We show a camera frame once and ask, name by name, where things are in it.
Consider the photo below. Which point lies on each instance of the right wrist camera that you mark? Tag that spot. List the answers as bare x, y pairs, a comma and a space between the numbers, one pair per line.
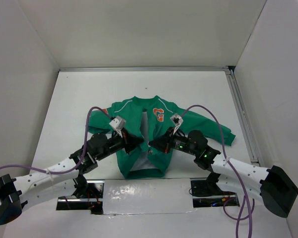
177, 120

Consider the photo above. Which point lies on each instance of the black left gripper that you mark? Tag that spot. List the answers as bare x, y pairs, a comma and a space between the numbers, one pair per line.
129, 142

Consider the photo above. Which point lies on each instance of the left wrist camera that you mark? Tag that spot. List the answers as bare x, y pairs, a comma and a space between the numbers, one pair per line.
117, 123

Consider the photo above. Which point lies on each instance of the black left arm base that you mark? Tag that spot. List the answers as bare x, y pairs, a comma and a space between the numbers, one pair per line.
89, 199

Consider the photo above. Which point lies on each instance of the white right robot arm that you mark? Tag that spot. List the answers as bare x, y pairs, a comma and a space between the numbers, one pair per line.
271, 186

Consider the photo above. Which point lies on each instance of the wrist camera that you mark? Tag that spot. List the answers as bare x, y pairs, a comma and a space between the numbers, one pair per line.
117, 123
177, 120

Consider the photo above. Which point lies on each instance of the white taped cover panel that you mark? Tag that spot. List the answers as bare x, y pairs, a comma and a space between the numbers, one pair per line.
147, 196

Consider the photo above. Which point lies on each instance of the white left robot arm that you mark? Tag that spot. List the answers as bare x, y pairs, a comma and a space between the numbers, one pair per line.
66, 178

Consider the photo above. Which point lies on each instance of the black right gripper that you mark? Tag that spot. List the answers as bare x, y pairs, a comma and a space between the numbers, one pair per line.
164, 143

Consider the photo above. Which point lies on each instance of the green jacket white lining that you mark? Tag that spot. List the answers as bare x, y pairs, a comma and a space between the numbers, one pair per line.
150, 119

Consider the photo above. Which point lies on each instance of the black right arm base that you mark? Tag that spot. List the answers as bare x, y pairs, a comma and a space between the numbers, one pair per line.
205, 193

